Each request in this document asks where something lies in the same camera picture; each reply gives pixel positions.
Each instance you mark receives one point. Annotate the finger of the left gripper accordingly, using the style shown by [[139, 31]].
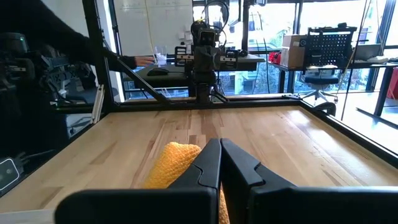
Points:
[[201, 59], [214, 59]]

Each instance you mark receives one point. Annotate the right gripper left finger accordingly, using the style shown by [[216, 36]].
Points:
[[140, 208]]

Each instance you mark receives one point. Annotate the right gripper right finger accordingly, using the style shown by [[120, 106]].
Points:
[[295, 208]]

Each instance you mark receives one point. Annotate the orange microfiber towel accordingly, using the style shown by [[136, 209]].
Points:
[[171, 165]]

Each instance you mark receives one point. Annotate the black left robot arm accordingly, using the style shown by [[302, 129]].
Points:
[[203, 90]]

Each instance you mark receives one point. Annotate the clear plastic cup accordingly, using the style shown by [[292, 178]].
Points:
[[160, 57]]

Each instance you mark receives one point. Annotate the black computer mouse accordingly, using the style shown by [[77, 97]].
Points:
[[158, 71]]

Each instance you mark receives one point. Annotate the person's hand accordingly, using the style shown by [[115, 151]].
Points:
[[144, 61]]

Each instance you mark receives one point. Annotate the whiteboard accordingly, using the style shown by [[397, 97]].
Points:
[[140, 25]]

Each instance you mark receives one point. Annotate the red object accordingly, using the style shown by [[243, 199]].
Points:
[[274, 58]]

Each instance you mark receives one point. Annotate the cardboard box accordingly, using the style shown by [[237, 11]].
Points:
[[292, 53]]

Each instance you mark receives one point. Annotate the white plastic strip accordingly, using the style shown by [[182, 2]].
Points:
[[98, 104]]

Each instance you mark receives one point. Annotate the black table clamp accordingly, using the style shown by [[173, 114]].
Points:
[[326, 108]]

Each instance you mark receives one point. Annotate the black pegboard cart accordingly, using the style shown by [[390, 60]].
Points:
[[329, 46]]

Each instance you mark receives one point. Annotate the black box white outline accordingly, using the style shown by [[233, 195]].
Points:
[[7, 174]]

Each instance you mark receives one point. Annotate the black tripod stand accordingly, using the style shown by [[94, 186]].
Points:
[[354, 62]]

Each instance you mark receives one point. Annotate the long table black legs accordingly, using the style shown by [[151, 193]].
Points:
[[384, 87]]

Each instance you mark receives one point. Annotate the grey laptop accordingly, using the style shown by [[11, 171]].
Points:
[[367, 52]]

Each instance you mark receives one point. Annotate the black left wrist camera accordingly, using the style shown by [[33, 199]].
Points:
[[207, 37]]

